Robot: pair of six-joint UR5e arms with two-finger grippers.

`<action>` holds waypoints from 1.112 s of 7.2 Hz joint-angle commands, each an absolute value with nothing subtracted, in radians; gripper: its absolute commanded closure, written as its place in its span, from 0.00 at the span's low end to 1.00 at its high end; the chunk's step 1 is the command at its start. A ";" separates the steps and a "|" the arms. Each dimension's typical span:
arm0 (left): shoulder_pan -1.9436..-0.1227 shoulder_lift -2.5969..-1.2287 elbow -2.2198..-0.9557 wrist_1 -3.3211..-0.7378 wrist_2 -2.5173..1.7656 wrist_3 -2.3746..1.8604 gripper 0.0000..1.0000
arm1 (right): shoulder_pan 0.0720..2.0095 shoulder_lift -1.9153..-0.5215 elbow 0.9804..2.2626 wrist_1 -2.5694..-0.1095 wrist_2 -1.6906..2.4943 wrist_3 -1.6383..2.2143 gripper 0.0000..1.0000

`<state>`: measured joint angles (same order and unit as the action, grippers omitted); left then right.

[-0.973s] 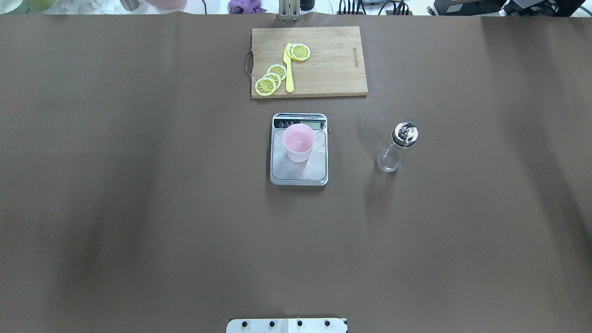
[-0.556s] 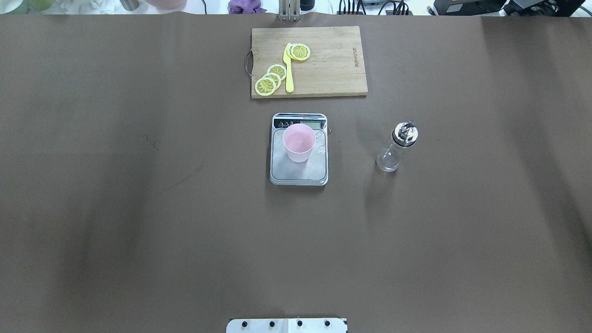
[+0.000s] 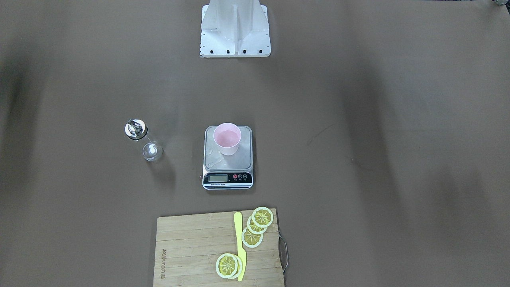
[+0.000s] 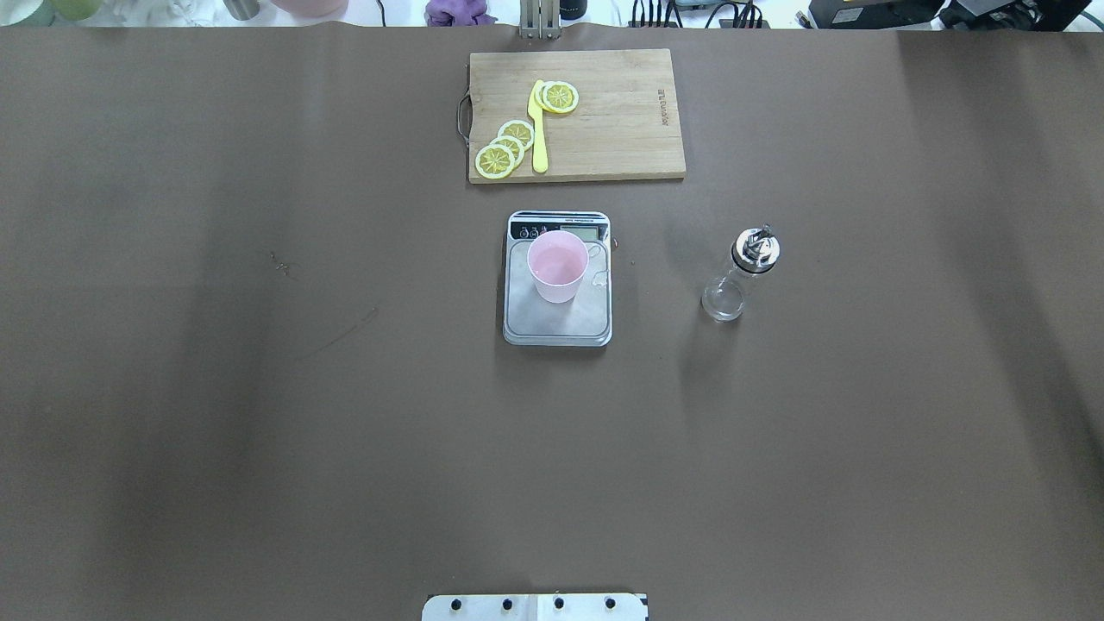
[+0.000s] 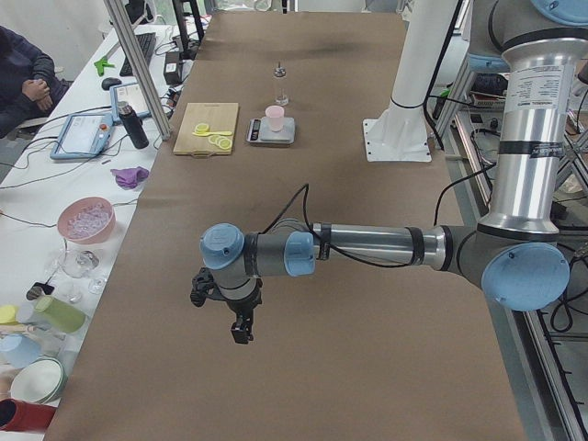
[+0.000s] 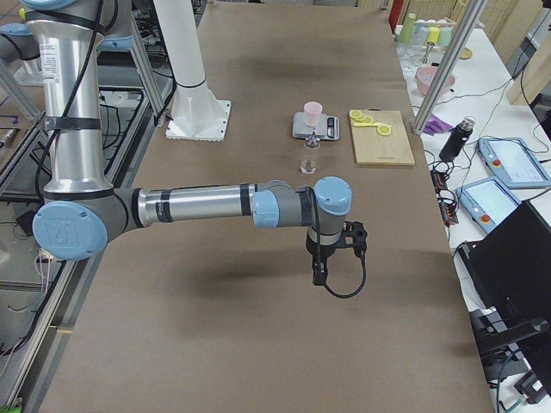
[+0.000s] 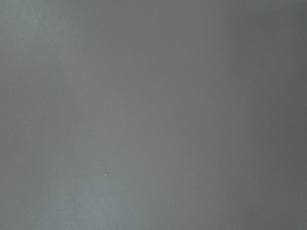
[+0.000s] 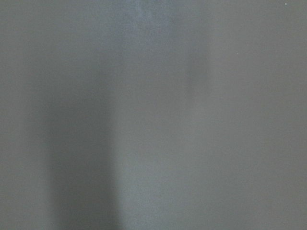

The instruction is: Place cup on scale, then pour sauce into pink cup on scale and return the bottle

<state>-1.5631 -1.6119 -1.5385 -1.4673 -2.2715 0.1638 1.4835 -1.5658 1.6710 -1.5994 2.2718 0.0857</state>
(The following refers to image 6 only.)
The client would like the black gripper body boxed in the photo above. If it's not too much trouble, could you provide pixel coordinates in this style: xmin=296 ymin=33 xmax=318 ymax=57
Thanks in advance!
xmin=306 ymin=221 xmax=368 ymax=267

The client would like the glass sauce bottle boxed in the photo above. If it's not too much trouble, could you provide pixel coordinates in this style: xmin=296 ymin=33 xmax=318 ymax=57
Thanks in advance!
xmin=300 ymin=132 xmax=320 ymax=175

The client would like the pink plastic cup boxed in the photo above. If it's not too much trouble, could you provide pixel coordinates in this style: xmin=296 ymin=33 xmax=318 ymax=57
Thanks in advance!
xmin=303 ymin=102 xmax=323 ymax=127

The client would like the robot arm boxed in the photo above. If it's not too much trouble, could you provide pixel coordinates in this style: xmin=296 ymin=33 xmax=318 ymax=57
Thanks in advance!
xmin=1 ymin=23 xmax=40 ymax=65
xmin=26 ymin=1 xmax=367 ymax=286

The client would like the digital kitchen scale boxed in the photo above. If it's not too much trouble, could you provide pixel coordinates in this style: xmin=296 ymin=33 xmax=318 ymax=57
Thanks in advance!
xmin=292 ymin=112 xmax=340 ymax=141

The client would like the green cup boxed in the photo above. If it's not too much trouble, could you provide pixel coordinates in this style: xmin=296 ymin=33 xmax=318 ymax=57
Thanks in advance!
xmin=396 ymin=13 xmax=417 ymax=44

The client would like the yellow cup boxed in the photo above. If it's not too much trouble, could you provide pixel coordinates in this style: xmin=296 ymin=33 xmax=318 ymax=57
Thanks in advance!
xmin=426 ymin=27 xmax=440 ymax=46

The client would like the wooden cutting board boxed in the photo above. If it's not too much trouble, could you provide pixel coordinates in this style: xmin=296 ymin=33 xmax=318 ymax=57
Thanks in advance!
xmin=349 ymin=109 xmax=415 ymax=166

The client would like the black power strip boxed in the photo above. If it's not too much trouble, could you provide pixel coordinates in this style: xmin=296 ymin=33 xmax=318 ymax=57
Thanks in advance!
xmin=430 ymin=169 xmax=458 ymax=227

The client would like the yellow plastic knife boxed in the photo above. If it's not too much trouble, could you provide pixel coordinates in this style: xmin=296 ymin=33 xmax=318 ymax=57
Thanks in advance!
xmin=353 ymin=122 xmax=392 ymax=129

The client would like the purple cloth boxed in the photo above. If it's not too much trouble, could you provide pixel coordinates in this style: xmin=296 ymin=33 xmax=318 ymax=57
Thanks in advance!
xmin=423 ymin=114 xmax=454 ymax=136

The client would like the black thermos bottle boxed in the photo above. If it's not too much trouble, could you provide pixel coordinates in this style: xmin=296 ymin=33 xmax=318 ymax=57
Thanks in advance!
xmin=439 ymin=116 xmax=476 ymax=163

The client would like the black monitor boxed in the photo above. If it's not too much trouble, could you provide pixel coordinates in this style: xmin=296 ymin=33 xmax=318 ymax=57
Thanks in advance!
xmin=457 ymin=201 xmax=550 ymax=389

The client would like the blue teach pendant tablet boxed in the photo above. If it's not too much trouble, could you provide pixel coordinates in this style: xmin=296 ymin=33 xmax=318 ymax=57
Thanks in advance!
xmin=478 ymin=138 xmax=550 ymax=189

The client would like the pink bowl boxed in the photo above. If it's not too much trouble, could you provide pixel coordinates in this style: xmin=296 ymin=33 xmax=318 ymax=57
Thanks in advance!
xmin=414 ymin=65 xmax=457 ymax=96

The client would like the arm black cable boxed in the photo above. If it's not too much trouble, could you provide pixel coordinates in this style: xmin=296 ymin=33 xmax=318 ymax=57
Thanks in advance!
xmin=307 ymin=186 xmax=368 ymax=299

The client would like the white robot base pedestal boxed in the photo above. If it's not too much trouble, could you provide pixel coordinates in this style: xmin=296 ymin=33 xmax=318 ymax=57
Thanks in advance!
xmin=154 ymin=0 xmax=232 ymax=142

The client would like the aluminium frame post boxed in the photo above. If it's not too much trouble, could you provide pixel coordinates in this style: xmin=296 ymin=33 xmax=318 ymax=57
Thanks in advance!
xmin=412 ymin=0 xmax=488 ymax=135

